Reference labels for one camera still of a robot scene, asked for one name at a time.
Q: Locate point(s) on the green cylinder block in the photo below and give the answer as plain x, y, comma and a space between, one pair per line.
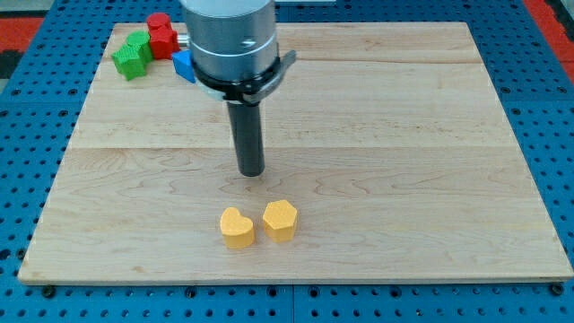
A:
140, 41

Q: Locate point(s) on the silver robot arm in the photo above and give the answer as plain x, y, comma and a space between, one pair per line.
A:
235, 48

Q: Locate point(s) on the yellow heart block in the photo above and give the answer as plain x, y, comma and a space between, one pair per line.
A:
238, 231

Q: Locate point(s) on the yellow hexagon block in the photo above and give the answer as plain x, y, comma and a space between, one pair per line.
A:
280, 221

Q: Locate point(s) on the red star block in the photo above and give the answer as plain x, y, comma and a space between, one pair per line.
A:
163, 43

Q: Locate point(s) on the green star block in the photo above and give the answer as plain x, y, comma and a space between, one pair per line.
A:
128, 62

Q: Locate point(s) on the red cylinder block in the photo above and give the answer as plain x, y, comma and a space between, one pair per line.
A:
158, 20

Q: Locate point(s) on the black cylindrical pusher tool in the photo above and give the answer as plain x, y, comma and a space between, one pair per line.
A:
245, 124

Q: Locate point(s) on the wooden board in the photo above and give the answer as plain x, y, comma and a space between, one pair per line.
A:
388, 138

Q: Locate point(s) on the blue triangle block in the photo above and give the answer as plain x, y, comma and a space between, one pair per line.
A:
182, 62

